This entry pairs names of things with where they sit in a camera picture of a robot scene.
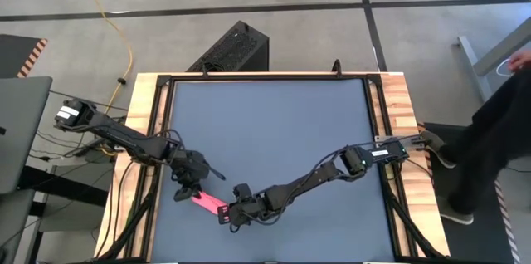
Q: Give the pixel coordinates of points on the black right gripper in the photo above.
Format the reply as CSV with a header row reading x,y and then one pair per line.
x,y
249,210

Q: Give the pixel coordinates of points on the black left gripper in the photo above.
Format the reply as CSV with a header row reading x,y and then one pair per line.
x,y
191,168

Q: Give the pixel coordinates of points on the pink terry towel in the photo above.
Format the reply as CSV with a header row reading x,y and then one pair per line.
x,y
207,202

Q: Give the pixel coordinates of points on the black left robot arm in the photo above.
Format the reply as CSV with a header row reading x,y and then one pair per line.
x,y
124,137

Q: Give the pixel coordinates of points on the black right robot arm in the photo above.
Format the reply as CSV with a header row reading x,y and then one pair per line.
x,y
315,177

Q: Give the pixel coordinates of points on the black perforated computer tower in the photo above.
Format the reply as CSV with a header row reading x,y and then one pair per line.
x,y
236,48

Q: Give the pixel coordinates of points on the person's shoe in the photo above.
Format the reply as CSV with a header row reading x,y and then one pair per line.
x,y
435,143
456,214

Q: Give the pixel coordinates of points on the black mat striped edge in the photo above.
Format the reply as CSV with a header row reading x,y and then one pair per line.
x,y
469,247
14,54

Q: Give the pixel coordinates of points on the person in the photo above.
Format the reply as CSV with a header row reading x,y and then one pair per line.
x,y
498,131

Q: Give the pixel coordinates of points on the person's hand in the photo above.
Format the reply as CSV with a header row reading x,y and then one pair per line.
x,y
520,60

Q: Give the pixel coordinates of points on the black frame clamp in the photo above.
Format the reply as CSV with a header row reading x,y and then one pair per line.
x,y
337,69
203,71

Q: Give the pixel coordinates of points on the black table frame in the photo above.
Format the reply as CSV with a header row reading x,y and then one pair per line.
x,y
269,76

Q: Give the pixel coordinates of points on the grey desk leg frame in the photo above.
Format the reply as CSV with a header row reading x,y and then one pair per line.
x,y
477,81

